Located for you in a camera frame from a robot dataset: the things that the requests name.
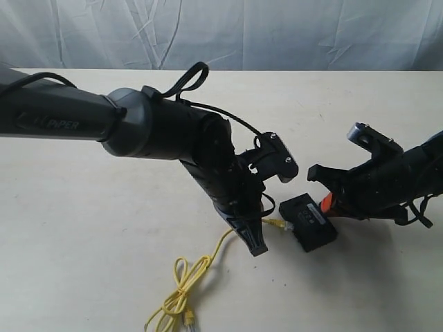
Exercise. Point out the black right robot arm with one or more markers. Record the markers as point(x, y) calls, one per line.
point(427, 183)

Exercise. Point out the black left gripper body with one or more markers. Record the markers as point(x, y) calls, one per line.
point(236, 195)

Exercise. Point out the black network switch box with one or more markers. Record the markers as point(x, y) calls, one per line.
point(309, 225)

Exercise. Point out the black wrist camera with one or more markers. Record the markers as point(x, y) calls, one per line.
point(270, 157)
point(380, 146)

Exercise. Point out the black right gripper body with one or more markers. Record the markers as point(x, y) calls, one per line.
point(371, 190)

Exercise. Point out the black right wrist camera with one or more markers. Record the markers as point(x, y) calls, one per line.
point(380, 146)

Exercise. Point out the white backdrop curtain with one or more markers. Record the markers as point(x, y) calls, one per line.
point(228, 35)

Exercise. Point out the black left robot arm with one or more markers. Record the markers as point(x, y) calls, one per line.
point(142, 123)

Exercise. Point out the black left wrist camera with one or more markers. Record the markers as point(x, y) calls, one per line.
point(270, 157)

